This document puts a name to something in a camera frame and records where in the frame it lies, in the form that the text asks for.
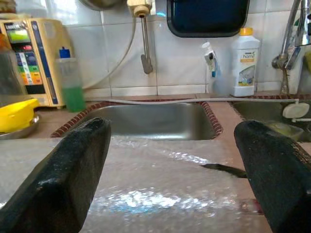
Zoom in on steel sink basin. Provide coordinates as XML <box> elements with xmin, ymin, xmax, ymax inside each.
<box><xmin>70</xmin><ymin>101</ymin><xmax>217</xmax><ymax>141</ymax></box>

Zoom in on white plastic soap holder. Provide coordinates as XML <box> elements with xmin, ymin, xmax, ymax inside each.
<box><xmin>282</xmin><ymin>101</ymin><xmax>311</xmax><ymax>122</ymax></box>

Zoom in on chrome faucet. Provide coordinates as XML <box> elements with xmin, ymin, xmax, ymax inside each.
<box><xmin>271</xmin><ymin>0</ymin><xmax>311</xmax><ymax>71</ymax></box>

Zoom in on steel bowl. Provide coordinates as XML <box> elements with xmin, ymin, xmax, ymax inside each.
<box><xmin>0</xmin><ymin>114</ymin><xmax>40</xmax><ymax>140</ymax></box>

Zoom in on clear spray bottle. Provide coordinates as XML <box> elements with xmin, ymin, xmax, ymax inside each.
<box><xmin>208</xmin><ymin>63</ymin><xmax>231</xmax><ymax>97</ymax></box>

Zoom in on red mosaic sink trim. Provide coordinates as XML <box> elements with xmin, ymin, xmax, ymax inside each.
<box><xmin>51</xmin><ymin>98</ymin><xmax>224</xmax><ymax>140</ymax></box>

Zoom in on clear bubble wrap sheet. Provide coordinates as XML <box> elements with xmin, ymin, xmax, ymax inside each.
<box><xmin>0</xmin><ymin>134</ymin><xmax>274</xmax><ymax>233</ymax></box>

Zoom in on dark blue tray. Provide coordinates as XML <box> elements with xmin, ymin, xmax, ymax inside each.
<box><xmin>166</xmin><ymin>0</ymin><xmax>251</xmax><ymax>38</ymax></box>

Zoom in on cream water ionizer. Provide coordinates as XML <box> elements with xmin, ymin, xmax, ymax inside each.
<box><xmin>0</xmin><ymin>18</ymin><xmax>70</xmax><ymax>109</ymax></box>

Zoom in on beige faucet connector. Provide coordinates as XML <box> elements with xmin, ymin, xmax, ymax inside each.
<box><xmin>126</xmin><ymin>0</ymin><xmax>153</xmax><ymax>18</ymax></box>

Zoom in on grey metal spout pipe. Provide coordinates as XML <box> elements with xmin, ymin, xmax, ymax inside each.
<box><xmin>140</xmin><ymin>16</ymin><xmax>154</xmax><ymax>75</ymax></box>

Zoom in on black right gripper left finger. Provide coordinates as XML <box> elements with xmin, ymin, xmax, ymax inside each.
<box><xmin>0</xmin><ymin>117</ymin><xmax>112</xmax><ymax>233</ymax></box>

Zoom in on white cleaner bottle yellow cap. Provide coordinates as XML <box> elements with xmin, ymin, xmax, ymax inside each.
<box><xmin>230</xmin><ymin>27</ymin><xmax>261</xmax><ymax>97</ymax></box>

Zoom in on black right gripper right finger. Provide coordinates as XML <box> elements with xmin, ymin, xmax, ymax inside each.
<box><xmin>234</xmin><ymin>120</ymin><xmax>311</xmax><ymax>233</ymax></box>

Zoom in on yellow plastic cup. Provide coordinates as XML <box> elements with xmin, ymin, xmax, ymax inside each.
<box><xmin>0</xmin><ymin>98</ymin><xmax>41</xmax><ymax>133</ymax></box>

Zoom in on small white tube bottle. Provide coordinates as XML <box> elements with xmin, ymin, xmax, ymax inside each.
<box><xmin>201</xmin><ymin>41</ymin><xmax>221</xmax><ymax>78</ymax></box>

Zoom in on beige hose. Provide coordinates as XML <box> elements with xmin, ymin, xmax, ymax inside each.
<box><xmin>82</xmin><ymin>14</ymin><xmax>138</xmax><ymax>89</ymax></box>

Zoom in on green detergent bottle blue cap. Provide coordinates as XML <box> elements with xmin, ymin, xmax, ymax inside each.
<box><xmin>55</xmin><ymin>46</ymin><xmax>86</xmax><ymax>113</ymax></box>

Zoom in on small steel side sink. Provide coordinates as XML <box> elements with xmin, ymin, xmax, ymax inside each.
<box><xmin>230</xmin><ymin>100</ymin><xmax>311</xmax><ymax>143</ymax></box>

